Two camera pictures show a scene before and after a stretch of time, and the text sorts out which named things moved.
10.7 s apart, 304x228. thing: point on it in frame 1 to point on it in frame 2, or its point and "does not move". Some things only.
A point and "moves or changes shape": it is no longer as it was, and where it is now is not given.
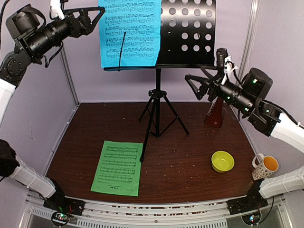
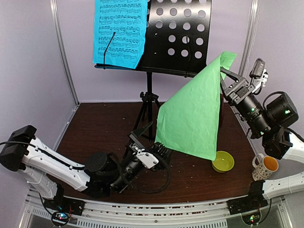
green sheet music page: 118,169 moves or changes shape
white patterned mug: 264,166 does not move
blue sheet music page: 141,20 moves or changes shape
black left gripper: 87,26 to 164,161
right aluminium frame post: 249,42 does not move
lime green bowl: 222,161 does not move
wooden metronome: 214,115 to 222,131
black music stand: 186,39 moves or changes shape
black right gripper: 214,81 to 232,93
